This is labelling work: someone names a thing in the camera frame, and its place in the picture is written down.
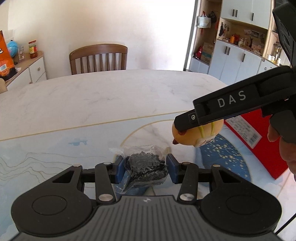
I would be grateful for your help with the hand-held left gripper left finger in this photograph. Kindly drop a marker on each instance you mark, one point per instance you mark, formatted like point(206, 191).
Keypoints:
point(119, 171)

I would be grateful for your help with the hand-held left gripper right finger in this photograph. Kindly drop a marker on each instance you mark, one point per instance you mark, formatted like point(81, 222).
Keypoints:
point(173, 169)

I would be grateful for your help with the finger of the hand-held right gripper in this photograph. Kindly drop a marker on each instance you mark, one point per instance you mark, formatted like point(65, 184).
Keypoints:
point(185, 121)

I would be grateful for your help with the yellow duck toy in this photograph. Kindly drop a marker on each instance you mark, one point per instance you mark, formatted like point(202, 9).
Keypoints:
point(192, 139)

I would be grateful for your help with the black snack packet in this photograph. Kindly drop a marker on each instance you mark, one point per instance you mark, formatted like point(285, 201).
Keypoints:
point(145, 166)

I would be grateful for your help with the red cardboard box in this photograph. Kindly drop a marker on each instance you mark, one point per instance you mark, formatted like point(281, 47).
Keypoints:
point(266, 157)

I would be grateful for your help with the white marble desktop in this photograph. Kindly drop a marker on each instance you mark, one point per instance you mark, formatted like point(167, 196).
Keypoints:
point(92, 97)

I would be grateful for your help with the person's right hand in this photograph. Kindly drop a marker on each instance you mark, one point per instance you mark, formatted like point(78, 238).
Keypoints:
point(288, 155)

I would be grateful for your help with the pale tote bag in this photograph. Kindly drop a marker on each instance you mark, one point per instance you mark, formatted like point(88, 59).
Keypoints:
point(203, 22)

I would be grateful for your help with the black hanging bag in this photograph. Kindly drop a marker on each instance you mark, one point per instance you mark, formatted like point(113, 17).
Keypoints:
point(212, 16)

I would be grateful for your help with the dark wooden chair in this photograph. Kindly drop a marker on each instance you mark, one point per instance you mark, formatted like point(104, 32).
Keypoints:
point(99, 51)

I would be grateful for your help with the white sideboard with wooden top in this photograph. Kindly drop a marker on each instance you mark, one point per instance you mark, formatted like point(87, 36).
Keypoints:
point(37, 69)

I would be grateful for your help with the light wooden chair back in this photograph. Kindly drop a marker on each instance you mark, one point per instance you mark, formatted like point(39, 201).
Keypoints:
point(2, 85)

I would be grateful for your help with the red sauce jar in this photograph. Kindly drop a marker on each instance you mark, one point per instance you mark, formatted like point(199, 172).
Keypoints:
point(33, 49)

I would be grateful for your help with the small clear bottle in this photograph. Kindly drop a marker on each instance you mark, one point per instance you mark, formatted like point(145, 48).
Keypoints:
point(21, 54)

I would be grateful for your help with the orange snack bag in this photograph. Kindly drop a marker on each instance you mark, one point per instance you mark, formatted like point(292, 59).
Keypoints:
point(5, 60)

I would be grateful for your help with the blue globe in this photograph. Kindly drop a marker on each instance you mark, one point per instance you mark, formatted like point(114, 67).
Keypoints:
point(12, 47)

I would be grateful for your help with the grey wall cabinet unit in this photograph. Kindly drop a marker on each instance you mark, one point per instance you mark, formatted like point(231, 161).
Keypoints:
point(233, 62)

